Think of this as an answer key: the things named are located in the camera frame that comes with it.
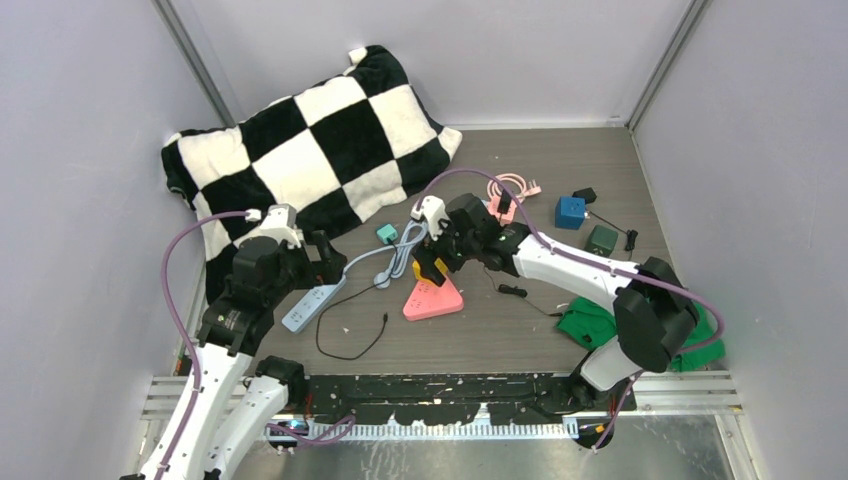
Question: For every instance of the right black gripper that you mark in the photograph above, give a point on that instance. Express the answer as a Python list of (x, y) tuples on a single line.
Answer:
[(425, 257)]

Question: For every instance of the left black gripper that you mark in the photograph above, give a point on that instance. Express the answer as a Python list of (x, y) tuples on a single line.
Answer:
[(324, 271)]

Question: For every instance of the yellow cube socket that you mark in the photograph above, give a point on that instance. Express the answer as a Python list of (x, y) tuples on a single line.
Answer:
[(432, 273)]

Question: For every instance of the dark green cube socket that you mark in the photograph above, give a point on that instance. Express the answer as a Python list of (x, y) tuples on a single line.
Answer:
[(601, 241)]

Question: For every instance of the pink cube socket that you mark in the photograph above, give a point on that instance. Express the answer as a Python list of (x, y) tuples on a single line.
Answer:
[(503, 218)]

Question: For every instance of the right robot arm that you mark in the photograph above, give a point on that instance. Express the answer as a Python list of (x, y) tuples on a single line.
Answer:
[(653, 313)]

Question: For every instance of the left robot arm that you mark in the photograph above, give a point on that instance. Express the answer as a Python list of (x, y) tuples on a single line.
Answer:
[(204, 438)]

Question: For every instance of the pink triangular power strip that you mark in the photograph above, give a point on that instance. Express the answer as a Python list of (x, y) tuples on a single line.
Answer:
[(428, 300)]

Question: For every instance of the teal usb charger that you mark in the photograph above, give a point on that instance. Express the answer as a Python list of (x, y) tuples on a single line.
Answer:
[(387, 234)]

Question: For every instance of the light blue power strip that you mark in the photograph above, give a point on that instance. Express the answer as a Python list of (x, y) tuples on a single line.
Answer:
[(317, 298)]

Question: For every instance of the pink round power strip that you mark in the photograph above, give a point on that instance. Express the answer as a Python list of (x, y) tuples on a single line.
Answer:
[(517, 184)]

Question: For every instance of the black white checkered pillow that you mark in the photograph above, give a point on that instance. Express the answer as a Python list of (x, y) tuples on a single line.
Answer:
[(336, 152)]

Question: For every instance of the blue cube socket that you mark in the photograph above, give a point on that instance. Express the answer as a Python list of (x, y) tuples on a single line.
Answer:
[(570, 213)]

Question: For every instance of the green cloth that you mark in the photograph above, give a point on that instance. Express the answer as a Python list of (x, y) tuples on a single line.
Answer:
[(591, 327)]

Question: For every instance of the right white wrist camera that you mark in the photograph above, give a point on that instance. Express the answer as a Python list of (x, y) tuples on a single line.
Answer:
[(430, 211)]

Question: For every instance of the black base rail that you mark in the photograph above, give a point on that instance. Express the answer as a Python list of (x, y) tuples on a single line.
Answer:
[(447, 399)]

